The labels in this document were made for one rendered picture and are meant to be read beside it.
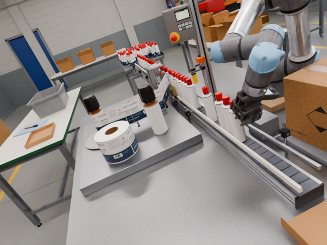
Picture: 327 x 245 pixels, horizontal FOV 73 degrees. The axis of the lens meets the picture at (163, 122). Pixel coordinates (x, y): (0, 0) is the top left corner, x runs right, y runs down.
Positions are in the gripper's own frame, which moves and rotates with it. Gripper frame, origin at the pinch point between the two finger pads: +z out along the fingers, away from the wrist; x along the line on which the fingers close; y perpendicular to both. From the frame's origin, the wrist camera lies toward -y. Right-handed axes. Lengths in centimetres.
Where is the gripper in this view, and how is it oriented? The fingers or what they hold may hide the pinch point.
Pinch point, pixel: (247, 120)
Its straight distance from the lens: 93.7
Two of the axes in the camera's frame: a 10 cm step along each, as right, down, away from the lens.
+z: 1.2, 5.5, 8.3
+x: 4.1, 7.4, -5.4
